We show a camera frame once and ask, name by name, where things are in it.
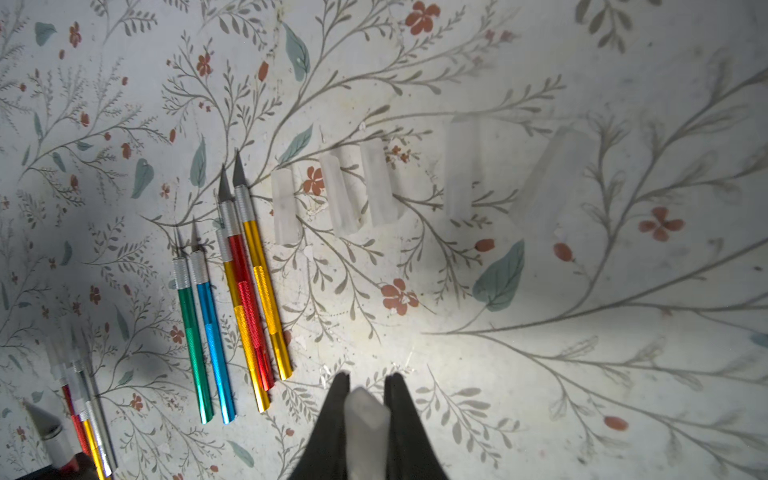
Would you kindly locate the gold carving knife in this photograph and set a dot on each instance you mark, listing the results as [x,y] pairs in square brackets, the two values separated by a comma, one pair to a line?
[83,407]
[260,268]
[261,398]

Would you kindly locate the clear protective cap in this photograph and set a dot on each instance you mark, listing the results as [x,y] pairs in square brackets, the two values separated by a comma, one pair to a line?
[547,189]
[286,223]
[344,218]
[367,425]
[462,157]
[382,203]

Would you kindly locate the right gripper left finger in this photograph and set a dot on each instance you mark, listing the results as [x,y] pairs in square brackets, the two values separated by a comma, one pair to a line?
[325,454]

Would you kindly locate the dark red carving knife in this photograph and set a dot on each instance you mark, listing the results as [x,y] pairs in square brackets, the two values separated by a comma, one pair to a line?
[58,367]

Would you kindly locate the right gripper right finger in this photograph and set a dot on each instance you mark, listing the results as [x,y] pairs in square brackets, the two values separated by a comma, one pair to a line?
[410,454]

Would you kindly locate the green carving knife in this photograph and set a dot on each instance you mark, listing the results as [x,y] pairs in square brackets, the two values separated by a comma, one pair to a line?
[191,329]

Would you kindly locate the silver carving knife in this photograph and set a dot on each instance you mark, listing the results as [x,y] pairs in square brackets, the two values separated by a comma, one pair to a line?
[80,357]

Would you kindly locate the blue carving knife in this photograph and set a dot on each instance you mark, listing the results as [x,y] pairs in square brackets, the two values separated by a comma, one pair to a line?
[200,278]

